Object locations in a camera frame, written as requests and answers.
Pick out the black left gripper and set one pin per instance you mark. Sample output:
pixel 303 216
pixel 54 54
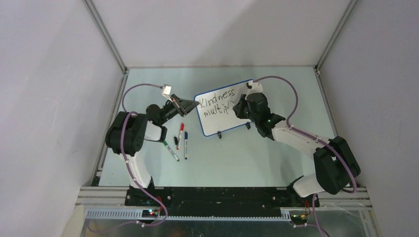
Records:
pixel 187 105

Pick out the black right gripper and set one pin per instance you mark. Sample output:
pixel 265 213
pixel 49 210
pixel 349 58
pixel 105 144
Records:
pixel 239 107

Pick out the blue-framed whiteboard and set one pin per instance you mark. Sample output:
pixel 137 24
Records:
pixel 215 109

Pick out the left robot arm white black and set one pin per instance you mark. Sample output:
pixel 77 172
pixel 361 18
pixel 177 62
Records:
pixel 129 130

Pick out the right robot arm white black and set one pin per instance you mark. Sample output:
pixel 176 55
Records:
pixel 334 161

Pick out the red whiteboard marker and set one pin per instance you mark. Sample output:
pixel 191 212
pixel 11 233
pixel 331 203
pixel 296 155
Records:
pixel 180 135

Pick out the blue whiteboard marker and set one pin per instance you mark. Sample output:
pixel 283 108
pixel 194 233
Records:
pixel 186 146

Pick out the green whiteboard marker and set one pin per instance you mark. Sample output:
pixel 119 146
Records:
pixel 171 151

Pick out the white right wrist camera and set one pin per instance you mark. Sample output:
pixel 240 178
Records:
pixel 254 87

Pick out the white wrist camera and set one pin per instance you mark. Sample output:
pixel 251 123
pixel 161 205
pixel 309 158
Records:
pixel 166 89
pixel 254 87

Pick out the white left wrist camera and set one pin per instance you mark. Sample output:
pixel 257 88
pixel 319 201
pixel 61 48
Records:
pixel 166 89

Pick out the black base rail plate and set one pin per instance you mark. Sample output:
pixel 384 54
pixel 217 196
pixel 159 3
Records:
pixel 219 202

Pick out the grey slotted cable duct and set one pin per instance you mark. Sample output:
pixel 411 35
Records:
pixel 141 214

